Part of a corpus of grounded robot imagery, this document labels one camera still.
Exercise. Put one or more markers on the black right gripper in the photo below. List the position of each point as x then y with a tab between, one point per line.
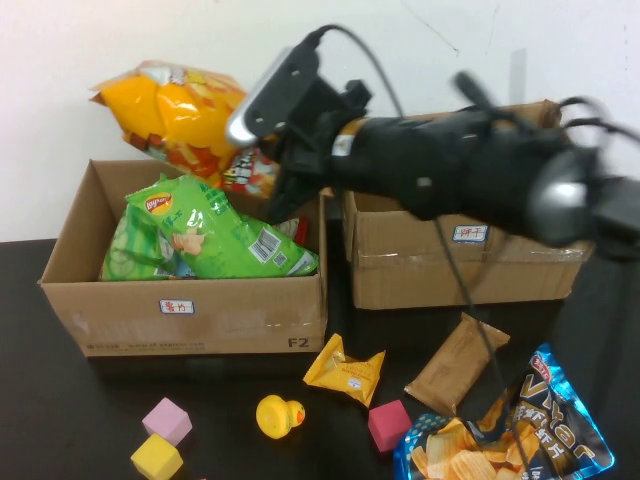
320	130

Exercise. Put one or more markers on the large orange snack bag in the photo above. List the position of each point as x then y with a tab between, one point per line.
165	110

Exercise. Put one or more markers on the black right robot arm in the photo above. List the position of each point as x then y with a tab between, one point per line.
450	160

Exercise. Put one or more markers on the red and white snack packet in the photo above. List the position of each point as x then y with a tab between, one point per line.
296	232

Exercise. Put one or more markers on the small yellow snack packet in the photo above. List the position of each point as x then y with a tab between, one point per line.
345	372

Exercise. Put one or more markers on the brown snack packet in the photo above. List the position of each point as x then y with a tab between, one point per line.
452	367

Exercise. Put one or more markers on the green Lay's chip bag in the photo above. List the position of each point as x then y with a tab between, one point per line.
215	240

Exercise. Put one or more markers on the taped cardboard box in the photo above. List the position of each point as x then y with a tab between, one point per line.
400	270

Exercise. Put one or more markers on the cardboard box with F2 print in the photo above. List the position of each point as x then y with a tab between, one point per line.
200	325

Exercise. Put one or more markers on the white label sticker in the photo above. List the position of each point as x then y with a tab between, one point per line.
176	306
470	233

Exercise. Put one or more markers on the green cucumber chip bag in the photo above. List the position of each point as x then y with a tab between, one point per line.
130	252

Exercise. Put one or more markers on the yellow rubber duck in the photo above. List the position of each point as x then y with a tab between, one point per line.
275	416

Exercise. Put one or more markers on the magenta cube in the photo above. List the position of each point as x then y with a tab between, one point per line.
390	426

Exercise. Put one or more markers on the light pink cube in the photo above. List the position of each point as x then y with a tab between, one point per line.
167	420

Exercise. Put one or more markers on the yellow cube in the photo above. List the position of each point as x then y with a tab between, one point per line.
156	456

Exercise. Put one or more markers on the blue potato chip bag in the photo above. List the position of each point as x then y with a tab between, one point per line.
550	442

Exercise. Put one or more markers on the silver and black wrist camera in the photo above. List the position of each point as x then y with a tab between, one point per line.
270	95

